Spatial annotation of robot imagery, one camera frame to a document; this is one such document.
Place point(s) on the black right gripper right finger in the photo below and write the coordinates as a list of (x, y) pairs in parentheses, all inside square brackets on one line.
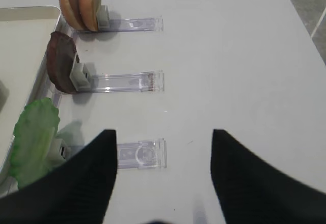
[(250, 190)]

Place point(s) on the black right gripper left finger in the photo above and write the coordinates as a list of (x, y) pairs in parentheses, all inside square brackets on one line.
[(79, 191)]

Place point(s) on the green lettuce leaf in rack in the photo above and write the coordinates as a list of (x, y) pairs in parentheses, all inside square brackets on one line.
[(33, 134)]

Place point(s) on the clear lettuce pusher rack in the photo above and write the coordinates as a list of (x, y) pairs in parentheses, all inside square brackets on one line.
[(142, 155)]

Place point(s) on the brown meat patty in rack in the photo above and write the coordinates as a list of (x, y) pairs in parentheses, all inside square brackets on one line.
[(60, 54)]

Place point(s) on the clear patty pusher rack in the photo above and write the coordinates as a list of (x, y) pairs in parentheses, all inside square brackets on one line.
[(75, 78)]

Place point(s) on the silver metal tray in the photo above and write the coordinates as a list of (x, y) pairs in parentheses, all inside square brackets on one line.
[(25, 33)]

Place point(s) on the clear bun pusher rack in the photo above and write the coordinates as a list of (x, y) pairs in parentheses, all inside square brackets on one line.
[(108, 25)]

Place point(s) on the bun slice right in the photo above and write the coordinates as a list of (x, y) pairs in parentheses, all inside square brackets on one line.
[(88, 10)]

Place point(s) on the bun slice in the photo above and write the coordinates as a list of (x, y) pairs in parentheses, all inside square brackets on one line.
[(88, 10), (70, 11)]

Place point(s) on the bun slice left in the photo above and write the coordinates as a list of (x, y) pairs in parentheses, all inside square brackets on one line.
[(70, 11)]

